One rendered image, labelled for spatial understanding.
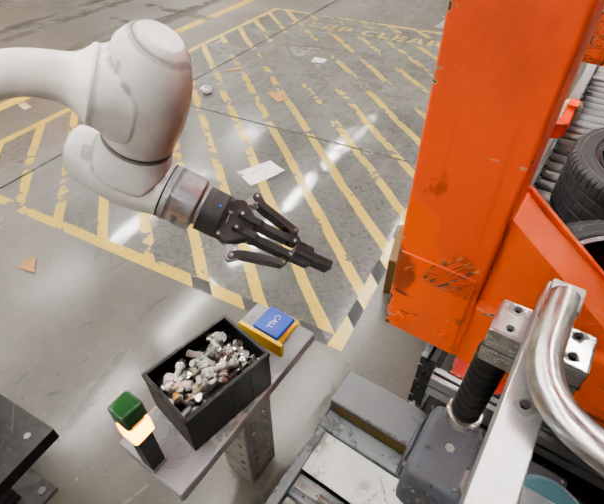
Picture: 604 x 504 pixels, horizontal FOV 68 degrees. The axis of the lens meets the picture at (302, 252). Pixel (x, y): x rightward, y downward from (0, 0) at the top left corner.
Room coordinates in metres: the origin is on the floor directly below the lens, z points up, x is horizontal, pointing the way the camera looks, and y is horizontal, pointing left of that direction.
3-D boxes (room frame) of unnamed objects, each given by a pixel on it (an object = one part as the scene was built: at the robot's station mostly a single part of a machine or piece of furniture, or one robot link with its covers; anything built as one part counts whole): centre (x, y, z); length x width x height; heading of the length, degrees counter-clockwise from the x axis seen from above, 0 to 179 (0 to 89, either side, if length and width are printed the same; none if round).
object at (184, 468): (0.51, 0.16, 0.44); 0.43 x 0.17 x 0.03; 146
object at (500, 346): (0.26, -0.23, 0.93); 0.09 x 0.05 x 0.05; 56
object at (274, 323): (0.65, 0.06, 0.47); 0.07 x 0.07 x 0.02; 56
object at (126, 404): (0.34, 0.27, 0.64); 0.04 x 0.04 x 0.04; 56
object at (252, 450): (0.53, 0.14, 0.21); 0.10 x 0.10 x 0.42; 56
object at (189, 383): (0.48, 0.18, 0.51); 0.20 x 0.14 x 0.13; 136
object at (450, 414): (0.28, -0.21, 0.83); 0.04 x 0.04 x 0.16
